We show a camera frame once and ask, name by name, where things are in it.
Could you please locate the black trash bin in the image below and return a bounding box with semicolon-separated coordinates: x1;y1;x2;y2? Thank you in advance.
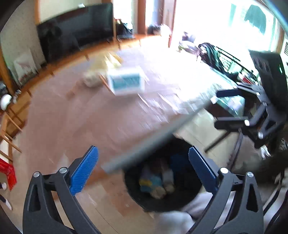
124;137;202;213

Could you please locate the teal trash in bin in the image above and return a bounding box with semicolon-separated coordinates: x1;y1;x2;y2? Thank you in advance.
139;166;175;199

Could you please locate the red plastic basket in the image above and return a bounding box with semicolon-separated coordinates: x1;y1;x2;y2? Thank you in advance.
0;159;17;191

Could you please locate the wooden side stool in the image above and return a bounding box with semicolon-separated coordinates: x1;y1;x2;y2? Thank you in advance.
1;112;23;162

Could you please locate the white teal floss box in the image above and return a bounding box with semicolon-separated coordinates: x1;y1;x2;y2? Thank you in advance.
106;67;147;96

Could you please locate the wooden tv cabinet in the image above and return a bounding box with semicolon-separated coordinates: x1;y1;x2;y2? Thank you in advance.
0;0;176;136

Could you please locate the white round helmet lamp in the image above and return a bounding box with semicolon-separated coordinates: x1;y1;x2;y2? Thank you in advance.
0;94;12;111

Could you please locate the black flat television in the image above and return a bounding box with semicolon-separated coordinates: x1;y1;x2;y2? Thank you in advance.
37;3;114;63

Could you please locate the beige drawstring pouch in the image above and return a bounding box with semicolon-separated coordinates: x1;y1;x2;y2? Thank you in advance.
66;51;123;99

